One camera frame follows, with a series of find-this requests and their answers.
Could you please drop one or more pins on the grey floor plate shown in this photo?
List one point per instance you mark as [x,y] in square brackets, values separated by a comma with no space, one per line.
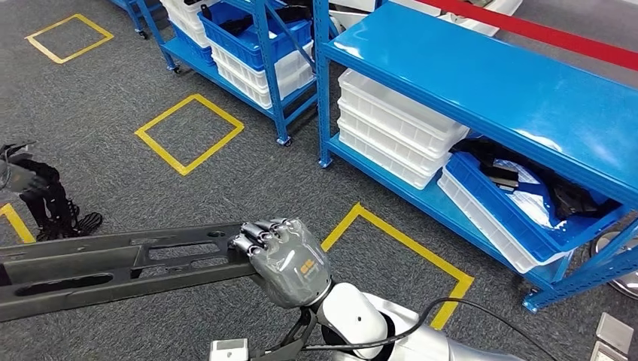
[605,353]
[615,333]

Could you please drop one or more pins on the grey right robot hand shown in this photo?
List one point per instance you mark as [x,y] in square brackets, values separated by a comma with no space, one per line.
[294,269]

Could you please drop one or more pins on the black camera bracket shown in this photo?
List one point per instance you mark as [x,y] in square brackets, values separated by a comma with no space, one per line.
[294,339]

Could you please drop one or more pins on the black legged humanoid robot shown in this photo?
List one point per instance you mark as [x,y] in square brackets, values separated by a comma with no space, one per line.
[55,199]

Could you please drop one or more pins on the long black plastic panel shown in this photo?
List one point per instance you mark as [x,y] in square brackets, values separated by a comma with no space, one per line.
[174,283]

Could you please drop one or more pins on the red barrier belt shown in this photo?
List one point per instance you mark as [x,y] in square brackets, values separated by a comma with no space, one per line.
[548,35]

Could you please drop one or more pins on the blue metal shelf rack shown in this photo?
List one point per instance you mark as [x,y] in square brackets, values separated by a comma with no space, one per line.
[279,99]
[498,99]

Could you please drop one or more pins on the clear plastic bag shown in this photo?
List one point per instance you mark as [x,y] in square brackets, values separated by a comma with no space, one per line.
[533,204]

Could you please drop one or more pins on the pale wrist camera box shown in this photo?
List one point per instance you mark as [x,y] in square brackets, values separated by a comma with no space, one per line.
[228,350]

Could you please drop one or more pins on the white plastic bin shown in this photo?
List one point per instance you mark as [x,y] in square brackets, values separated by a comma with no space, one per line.
[398,107]
[379,169]
[269,74]
[389,137]
[478,234]
[384,154]
[269,97]
[184,15]

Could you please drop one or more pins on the black plastic parts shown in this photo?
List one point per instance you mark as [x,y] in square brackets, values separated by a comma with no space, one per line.
[573,199]
[239,22]

